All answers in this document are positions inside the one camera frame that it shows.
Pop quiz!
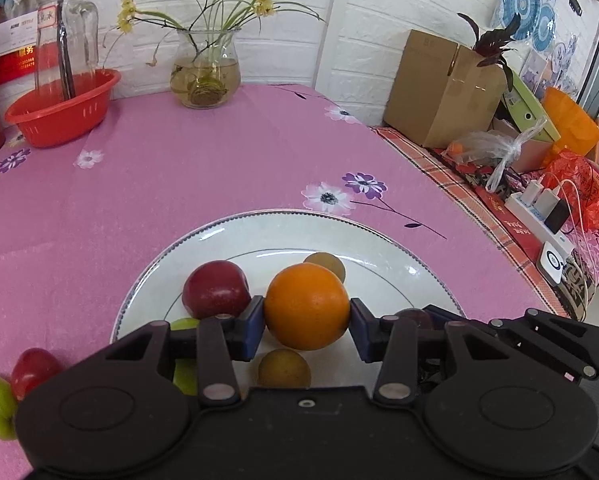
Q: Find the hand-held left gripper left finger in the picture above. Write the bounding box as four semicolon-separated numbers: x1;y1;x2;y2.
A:
104;296;266;407

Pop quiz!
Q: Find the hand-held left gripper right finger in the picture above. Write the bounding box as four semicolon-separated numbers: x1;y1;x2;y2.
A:
349;299;517;405

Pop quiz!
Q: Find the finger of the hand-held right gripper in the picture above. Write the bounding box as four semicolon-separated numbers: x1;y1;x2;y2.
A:
422;304;497;333
489;307;599;386

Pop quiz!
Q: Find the dark plum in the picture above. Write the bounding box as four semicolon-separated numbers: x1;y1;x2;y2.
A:
394;308;435;331

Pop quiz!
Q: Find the brown kiwi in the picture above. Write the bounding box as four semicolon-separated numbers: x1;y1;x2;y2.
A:
303;252;347;283
258;349;311;388

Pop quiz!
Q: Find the red apple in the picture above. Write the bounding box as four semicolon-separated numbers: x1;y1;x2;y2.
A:
182;260;252;320
10;348;65;402

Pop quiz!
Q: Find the orange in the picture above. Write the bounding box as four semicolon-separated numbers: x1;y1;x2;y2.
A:
263;262;351;352

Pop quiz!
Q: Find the small green apple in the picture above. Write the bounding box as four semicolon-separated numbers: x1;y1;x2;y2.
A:
170;317;202;397

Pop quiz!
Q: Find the white plate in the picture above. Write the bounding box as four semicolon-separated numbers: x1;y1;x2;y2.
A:
110;210;467;388

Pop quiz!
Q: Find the white square device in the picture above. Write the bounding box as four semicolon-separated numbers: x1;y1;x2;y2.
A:
536;241;577;285

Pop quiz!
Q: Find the white power strip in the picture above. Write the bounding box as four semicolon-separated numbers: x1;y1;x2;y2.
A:
504;191;577;251

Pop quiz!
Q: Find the plaid blanket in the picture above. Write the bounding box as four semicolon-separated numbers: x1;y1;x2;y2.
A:
372;125;599;318

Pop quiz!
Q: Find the black charger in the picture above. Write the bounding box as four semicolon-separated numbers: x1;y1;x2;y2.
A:
544;197;571;235

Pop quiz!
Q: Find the white charger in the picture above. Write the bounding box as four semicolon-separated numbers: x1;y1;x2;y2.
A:
522;180;545;207
535;186;563;221

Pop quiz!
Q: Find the pink floral tablecloth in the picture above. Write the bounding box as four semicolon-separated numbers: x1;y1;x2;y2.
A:
0;82;570;480

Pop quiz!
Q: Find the red plastic bag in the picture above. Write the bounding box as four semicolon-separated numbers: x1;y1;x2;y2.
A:
542;150;599;233

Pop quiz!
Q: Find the clear plastic bag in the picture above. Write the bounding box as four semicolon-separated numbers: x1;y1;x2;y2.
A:
442;119;547;193

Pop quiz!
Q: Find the pink box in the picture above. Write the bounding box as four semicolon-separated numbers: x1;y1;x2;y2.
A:
492;117;555;173

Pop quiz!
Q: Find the green box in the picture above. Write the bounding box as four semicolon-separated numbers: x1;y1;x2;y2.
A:
502;67;563;143

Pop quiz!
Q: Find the cardboard box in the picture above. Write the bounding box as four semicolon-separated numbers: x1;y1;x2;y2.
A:
383;29;509;149

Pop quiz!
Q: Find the orange bag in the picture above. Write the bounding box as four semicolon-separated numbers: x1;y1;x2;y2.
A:
542;86;599;161

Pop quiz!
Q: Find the glass vase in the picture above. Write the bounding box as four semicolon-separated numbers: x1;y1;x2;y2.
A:
170;27;241;110

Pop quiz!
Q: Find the white picture card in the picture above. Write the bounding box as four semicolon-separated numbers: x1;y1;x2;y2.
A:
519;50;550;86

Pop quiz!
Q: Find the purple leaf plant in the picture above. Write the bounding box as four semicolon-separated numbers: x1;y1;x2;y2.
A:
457;12;523;93

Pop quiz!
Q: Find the red plastic basket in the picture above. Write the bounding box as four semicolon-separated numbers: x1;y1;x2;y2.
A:
4;68;122;149

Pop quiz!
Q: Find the dark metal utensil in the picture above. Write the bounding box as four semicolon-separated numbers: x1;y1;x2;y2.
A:
54;0;77;100

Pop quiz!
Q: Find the glass jug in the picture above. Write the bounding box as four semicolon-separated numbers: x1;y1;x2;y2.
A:
33;0;100;101

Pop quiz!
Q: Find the green flowering plant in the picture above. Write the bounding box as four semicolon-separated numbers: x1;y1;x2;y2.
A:
102;0;327;68

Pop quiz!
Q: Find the medium blue round wall decoration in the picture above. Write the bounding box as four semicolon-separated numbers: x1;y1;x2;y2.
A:
532;4;557;53

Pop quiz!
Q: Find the bedding wall poster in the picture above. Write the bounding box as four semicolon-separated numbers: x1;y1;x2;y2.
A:
0;0;85;83

